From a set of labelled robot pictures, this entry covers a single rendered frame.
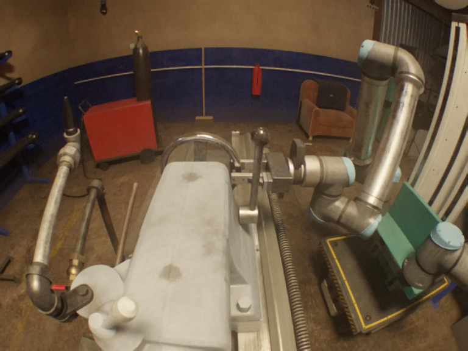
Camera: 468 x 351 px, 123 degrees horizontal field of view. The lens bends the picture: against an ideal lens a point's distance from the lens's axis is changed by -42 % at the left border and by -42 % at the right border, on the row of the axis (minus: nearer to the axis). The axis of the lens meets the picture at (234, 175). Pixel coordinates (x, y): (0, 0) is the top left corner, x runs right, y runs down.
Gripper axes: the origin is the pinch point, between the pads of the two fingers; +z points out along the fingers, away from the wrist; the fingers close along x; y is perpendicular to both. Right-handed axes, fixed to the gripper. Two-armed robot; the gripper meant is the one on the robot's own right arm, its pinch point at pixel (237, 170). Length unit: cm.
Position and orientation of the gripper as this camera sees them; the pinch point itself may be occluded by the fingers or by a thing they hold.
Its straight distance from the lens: 58.5
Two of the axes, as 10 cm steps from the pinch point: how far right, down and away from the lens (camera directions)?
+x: -0.2, -5.7, 8.2
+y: -0.2, 8.2, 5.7
